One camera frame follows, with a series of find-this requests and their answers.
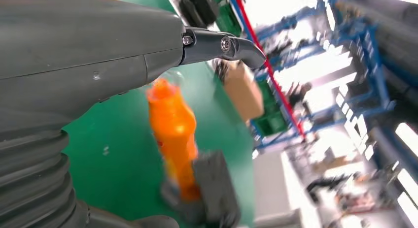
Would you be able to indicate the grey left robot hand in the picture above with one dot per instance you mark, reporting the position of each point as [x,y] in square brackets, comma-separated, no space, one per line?
[81,47]

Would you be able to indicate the black carrying case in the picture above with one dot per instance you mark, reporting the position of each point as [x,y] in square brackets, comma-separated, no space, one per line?
[199,6]

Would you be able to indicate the brown cardboard box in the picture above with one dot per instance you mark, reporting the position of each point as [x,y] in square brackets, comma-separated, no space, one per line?
[245,92]

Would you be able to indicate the red pole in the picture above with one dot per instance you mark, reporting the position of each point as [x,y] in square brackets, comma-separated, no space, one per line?
[271,66]

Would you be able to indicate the blue metal shelving rack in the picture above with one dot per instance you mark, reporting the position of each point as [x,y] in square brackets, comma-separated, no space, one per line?
[359,73]

